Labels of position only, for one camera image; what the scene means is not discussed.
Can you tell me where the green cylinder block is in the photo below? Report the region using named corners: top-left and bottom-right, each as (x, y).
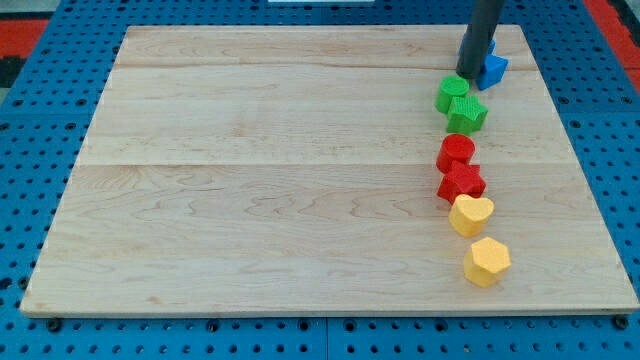
top-left (434, 75), bottom-right (470, 113)

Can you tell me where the green star block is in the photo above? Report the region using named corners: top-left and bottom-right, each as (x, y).
top-left (446, 96), bottom-right (488, 136)

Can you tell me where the blue block behind rod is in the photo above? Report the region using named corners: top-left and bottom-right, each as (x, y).
top-left (458, 32), bottom-right (496, 57)

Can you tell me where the red cylinder block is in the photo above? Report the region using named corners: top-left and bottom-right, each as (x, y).
top-left (436, 133), bottom-right (476, 173)

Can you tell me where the red star block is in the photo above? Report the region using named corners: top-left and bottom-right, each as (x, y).
top-left (437, 161), bottom-right (486, 204)

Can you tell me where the yellow hexagon block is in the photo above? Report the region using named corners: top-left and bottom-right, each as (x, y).
top-left (463, 237), bottom-right (511, 288)

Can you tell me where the light wooden board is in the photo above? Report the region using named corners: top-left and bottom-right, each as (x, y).
top-left (20, 25), bottom-right (639, 318)

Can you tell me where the blue triangle block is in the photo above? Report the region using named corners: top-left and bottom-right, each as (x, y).
top-left (476, 54), bottom-right (509, 91)

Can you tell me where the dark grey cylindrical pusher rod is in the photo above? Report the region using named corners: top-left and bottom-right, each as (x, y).
top-left (456, 0), bottom-right (505, 80)

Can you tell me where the yellow heart block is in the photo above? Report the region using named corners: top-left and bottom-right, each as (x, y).
top-left (448, 194), bottom-right (495, 237)

